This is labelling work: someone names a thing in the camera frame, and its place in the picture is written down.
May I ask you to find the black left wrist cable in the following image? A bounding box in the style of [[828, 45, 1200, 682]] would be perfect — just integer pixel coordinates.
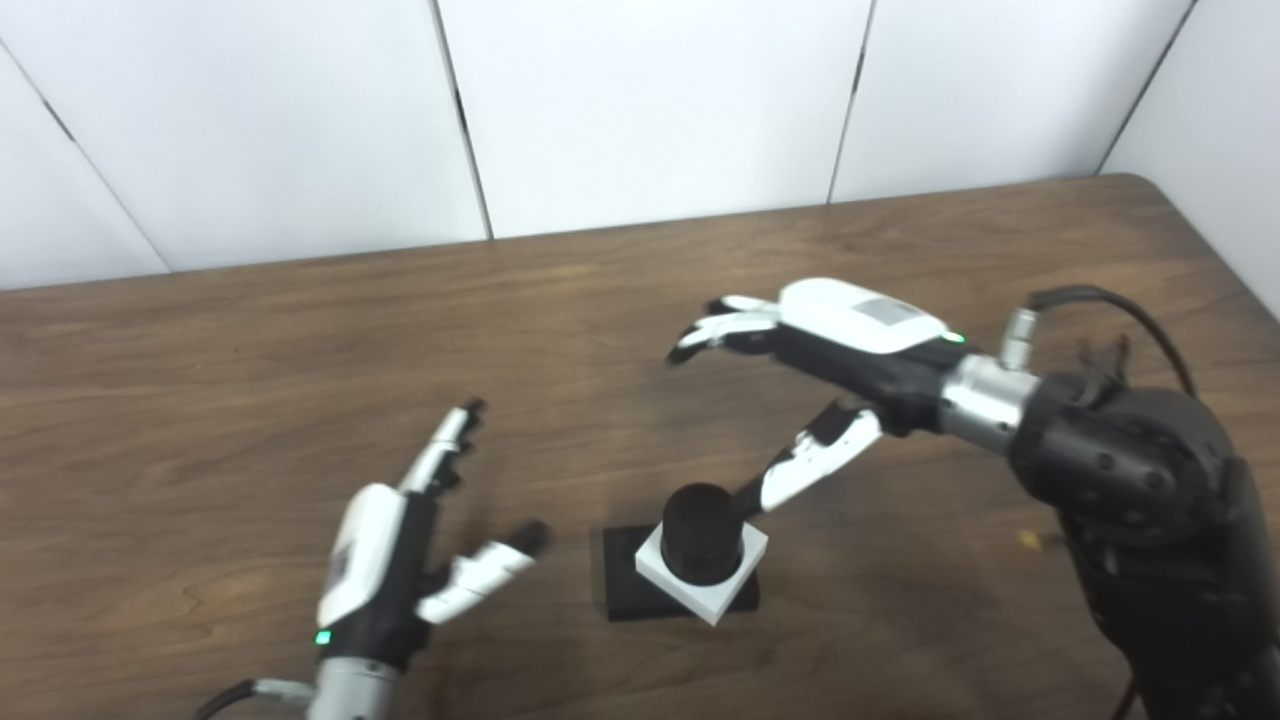
[[195, 678, 316, 720]]

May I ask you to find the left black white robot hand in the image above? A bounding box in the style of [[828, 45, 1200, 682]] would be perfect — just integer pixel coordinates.
[[315, 398, 551, 671]]

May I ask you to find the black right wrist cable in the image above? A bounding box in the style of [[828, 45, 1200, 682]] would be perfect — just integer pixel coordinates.
[[1025, 286, 1196, 396]]

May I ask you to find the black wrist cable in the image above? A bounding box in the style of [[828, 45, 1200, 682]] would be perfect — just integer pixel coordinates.
[[1025, 286, 1196, 396], [195, 678, 316, 720]]

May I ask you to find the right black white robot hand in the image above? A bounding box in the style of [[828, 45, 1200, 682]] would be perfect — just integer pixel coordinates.
[[668, 278, 966, 513]]

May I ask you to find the white square piece with hole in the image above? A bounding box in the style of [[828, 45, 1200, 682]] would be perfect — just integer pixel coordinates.
[[636, 520, 769, 627]]

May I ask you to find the black peg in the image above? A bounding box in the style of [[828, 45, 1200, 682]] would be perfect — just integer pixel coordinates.
[[603, 484, 761, 623]]

